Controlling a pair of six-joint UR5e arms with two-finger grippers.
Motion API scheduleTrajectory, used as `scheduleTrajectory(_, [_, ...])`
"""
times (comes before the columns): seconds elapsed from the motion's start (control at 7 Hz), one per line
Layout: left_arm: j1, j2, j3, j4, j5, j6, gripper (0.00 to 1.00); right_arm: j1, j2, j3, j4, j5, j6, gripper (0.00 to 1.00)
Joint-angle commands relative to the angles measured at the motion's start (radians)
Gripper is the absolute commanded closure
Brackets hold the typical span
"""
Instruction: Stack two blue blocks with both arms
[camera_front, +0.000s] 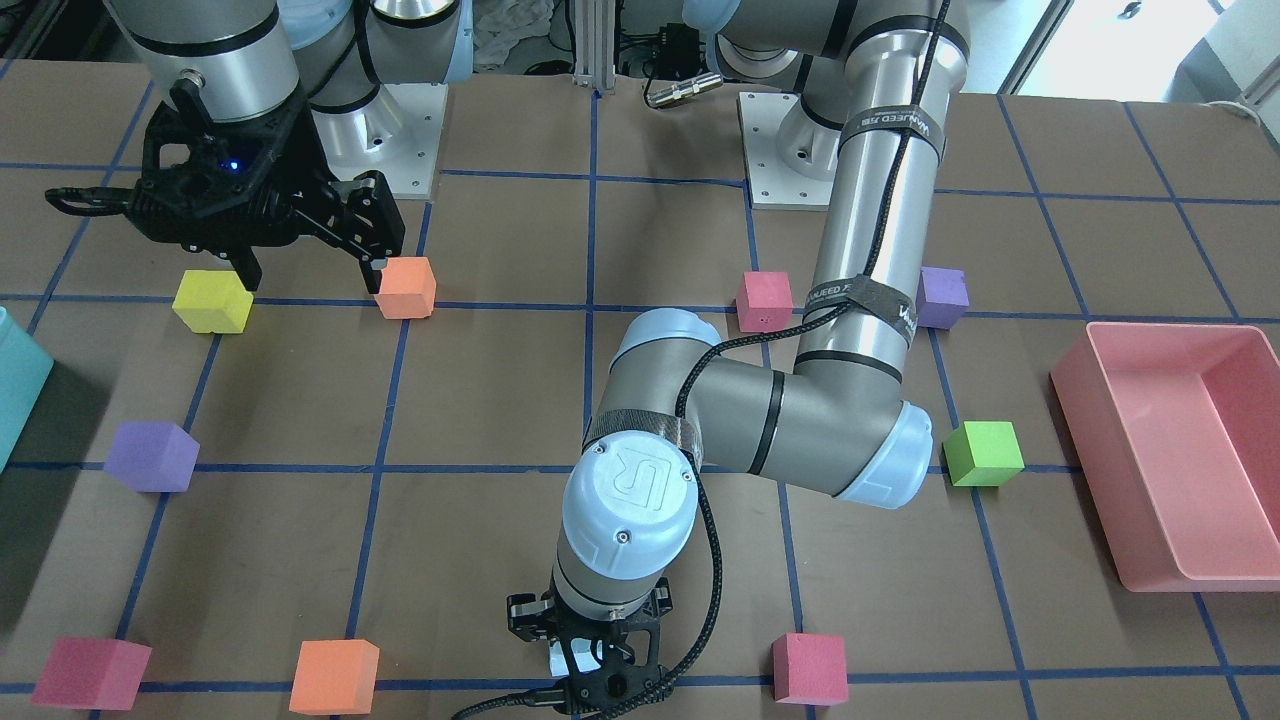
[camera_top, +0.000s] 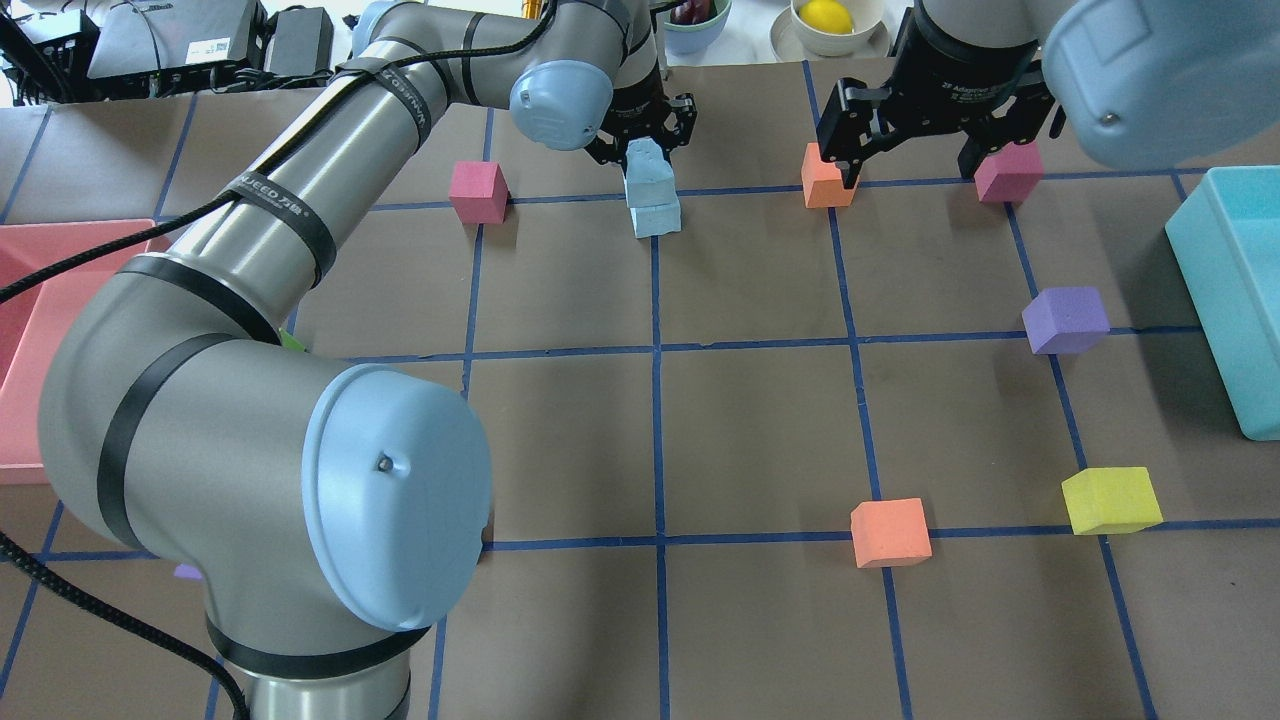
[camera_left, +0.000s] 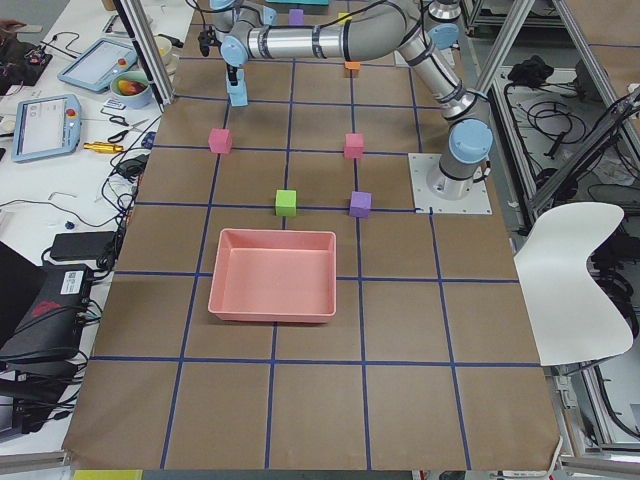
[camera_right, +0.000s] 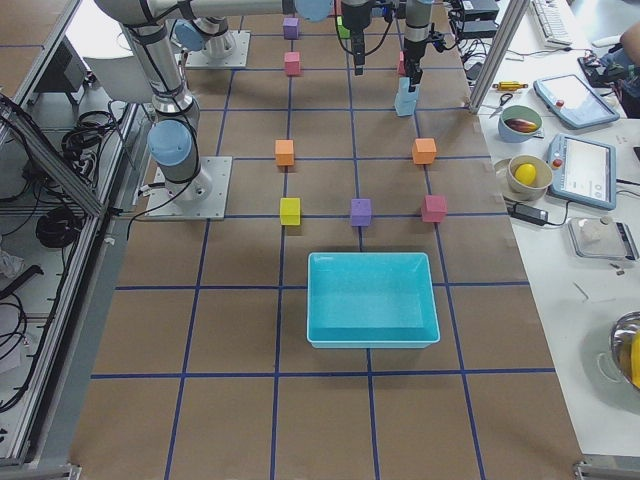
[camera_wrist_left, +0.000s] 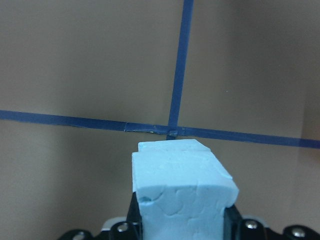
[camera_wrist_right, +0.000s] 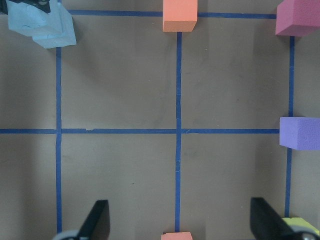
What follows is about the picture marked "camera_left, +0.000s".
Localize white chair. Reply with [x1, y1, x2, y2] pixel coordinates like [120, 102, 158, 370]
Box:
[514, 202, 633, 366]

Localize green bowl with fruit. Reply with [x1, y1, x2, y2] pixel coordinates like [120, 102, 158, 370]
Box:
[110, 71, 152, 109]

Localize teach pendant near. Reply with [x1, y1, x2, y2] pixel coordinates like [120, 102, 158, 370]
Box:
[11, 94, 81, 163]

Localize pink plastic tray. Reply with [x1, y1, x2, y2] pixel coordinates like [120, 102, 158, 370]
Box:
[208, 228, 337, 323]

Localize cream bowl with lemon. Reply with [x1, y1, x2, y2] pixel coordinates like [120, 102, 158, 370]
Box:
[154, 35, 179, 75]

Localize light blue block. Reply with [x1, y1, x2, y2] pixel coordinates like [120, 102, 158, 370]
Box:
[226, 69, 247, 94]
[229, 91, 249, 107]

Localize teal plastic tray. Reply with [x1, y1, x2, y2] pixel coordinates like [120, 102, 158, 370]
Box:
[266, 0, 330, 6]

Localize teach pendant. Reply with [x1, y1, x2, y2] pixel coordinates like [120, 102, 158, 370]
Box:
[11, 94, 81, 163]
[57, 38, 138, 92]

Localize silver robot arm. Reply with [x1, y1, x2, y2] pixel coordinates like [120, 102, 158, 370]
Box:
[198, 1, 493, 182]

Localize green block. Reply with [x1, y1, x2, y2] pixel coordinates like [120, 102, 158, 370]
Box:
[275, 189, 297, 217]

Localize aluminium frame post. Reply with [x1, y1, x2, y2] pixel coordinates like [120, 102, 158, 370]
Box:
[114, 0, 175, 109]

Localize black power adapter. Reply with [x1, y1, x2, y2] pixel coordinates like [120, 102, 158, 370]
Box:
[49, 231, 115, 261]

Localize teach pendant far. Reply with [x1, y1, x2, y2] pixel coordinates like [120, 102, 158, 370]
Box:
[57, 38, 138, 92]

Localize pink block far inner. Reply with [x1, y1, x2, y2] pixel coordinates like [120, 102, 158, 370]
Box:
[343, 133, 365, 159]

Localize purple block far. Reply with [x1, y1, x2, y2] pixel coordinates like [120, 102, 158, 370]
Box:
[349, 191, 372, 218]

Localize purple block near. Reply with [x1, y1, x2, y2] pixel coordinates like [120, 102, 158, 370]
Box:
[288, 9, 304, 26]

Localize yellow block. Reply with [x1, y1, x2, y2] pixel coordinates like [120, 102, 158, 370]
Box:
[337, 12, 351, 24]

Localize pink block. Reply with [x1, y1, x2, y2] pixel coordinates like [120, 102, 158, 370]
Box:
[208, 128, 233, 154]
[343, 133, 365, 159]

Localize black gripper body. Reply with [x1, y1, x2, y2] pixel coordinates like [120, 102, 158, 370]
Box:
[198, 27, 238, 75]

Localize scissors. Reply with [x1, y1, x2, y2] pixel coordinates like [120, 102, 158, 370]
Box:
[107, 117, 147, 145]

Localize purple block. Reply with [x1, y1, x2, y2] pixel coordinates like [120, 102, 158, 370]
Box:
[288, 9, 304, 26]
[349, 191, 372, 218]

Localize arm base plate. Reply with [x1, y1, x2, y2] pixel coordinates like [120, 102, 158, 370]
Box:
[408, 153, 492, 215]

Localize pink block far outer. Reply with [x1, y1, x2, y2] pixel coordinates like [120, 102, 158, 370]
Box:
[208, 128, 233, 154]

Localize yellow handled tool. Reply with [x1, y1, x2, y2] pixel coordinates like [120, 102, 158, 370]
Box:
[83, 142, 124, 154]

